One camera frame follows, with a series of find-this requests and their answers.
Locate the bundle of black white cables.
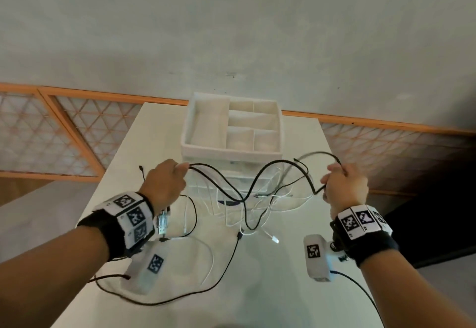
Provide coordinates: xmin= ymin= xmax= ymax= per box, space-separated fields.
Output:
xmin=87 ymin=152 xmax=343 ymax=306

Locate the black marker wristband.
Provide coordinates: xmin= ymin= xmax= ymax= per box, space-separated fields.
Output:
xmin=76 ymin=191 xmax=156 ymax=262
xmin=329 ymin=205 xmax=401 ymax=268

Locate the white drawer organizer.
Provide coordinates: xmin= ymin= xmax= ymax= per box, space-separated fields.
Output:
xmin=181 ymin=92 xmax=285 ymax=208

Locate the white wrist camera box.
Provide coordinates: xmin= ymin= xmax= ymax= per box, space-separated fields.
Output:
xmin=124 ymin=242 xmax=168 ymax=295
xmin=303 ymin=234 xmax=345 ymax=283

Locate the person's right hand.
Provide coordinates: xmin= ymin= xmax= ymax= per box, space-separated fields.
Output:
xmin=321 ymin=163 xmax=370 ymax=217

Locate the black camera cable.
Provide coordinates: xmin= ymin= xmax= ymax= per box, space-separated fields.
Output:
xmin=329 ymin=270 xmax=386 ymax=328
xmin=87 ymin=272 xmax=131 ymax=284

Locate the white cable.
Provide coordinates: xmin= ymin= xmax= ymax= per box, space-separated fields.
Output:
xmin=155 ymin=205 xmax=216 ymax=291

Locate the white table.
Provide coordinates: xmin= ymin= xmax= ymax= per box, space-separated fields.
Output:
xmin=50 ymin=101 xmax=387 ymax=328

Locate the person's left forearm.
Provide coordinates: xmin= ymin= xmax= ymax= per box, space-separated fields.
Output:
xmin=0 ymin=223 xmax=112 ymax=328

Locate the person's left hand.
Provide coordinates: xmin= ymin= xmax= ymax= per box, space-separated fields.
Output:
xmin=137 ymin=158 xmax=190 ymax=214

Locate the person's right forearm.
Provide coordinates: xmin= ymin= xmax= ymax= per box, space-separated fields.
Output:
xmin=358 ymin=249 xmax=476 ymax=328

